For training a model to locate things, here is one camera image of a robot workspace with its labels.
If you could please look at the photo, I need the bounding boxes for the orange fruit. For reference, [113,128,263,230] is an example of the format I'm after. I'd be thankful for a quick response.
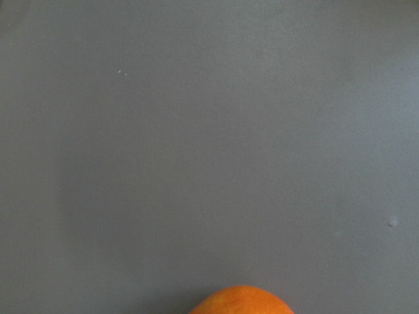
[189,285,293,314]

